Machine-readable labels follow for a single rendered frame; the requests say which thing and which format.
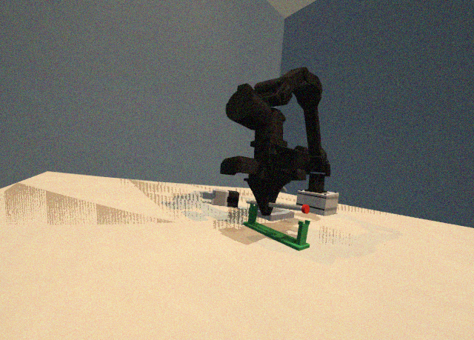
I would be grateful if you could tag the green u-shaped stand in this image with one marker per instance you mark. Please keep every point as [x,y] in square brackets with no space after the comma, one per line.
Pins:
[297,244]

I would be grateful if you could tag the grey pin with red head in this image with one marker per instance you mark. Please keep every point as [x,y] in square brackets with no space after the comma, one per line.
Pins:
[304,208]

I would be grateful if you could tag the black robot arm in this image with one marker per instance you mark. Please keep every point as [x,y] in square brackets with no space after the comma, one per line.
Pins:
[254,109]

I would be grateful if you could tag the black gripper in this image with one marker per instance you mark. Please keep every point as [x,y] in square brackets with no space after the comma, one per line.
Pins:
[265,180]

